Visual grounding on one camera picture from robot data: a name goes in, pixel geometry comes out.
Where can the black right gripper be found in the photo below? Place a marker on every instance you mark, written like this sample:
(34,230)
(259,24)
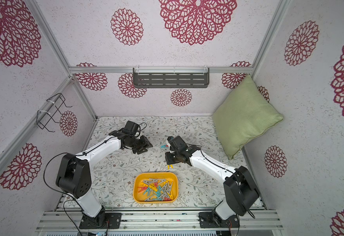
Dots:
(175,156)

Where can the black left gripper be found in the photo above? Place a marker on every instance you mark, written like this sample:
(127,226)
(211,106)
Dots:
(146,143)

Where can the grey clothespin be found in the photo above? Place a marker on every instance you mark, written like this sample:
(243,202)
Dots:
(149,181)
(150,199)

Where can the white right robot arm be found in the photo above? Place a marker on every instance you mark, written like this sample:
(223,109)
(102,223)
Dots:
(240,189)

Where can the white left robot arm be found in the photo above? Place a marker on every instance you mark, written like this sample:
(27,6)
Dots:
(74,175)

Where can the yellow plastic storage tray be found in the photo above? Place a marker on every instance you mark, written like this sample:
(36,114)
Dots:
(163,177)

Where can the grey clothespin by pillow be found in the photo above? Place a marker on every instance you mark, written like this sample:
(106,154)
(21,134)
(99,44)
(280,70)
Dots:
(149,181)

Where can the yellow clothespin left pair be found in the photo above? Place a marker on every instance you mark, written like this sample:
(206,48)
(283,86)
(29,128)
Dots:
(143,185)

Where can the red clothespin left pair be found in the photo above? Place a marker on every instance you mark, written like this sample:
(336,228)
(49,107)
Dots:
(142,189)

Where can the green square pillow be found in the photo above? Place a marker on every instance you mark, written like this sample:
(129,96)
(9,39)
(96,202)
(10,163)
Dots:
(243,116)

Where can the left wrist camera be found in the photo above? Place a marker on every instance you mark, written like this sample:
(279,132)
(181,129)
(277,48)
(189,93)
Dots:
(131,128)

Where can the grey wall shelf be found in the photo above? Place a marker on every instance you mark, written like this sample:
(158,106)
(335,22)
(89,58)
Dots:
(172,78)

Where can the black wire wall rack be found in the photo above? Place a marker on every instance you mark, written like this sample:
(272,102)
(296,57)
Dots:
(44,117)

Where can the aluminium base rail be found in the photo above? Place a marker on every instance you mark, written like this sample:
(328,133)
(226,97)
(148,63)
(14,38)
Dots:
(160,220)

